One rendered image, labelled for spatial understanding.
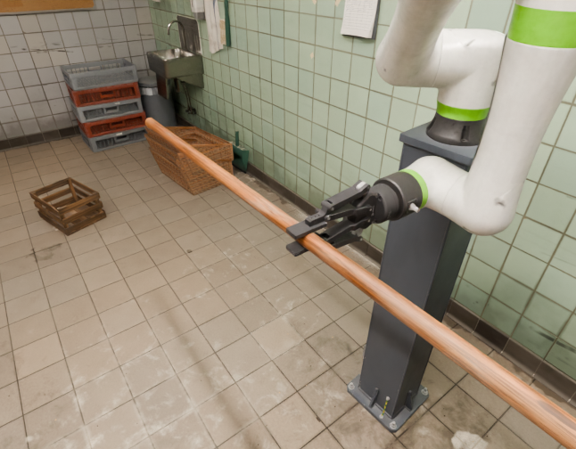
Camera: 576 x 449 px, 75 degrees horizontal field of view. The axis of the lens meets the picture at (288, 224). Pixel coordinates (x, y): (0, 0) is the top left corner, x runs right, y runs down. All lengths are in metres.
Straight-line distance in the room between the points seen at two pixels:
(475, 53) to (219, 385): 1.59
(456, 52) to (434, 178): 0.30
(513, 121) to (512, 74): 0.07
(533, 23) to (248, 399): 1.63
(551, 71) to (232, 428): 1.59
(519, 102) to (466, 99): 0.33
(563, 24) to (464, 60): 0.35
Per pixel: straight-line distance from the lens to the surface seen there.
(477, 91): 1.02
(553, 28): 0.67
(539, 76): 0.69
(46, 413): 2.07
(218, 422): 1.80
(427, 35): 0.81
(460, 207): 0.81
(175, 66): 3.73
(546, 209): 1.79
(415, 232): 1.17
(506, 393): 0.51
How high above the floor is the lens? 1.58
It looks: 35 degrees down
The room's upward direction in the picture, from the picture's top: straight up
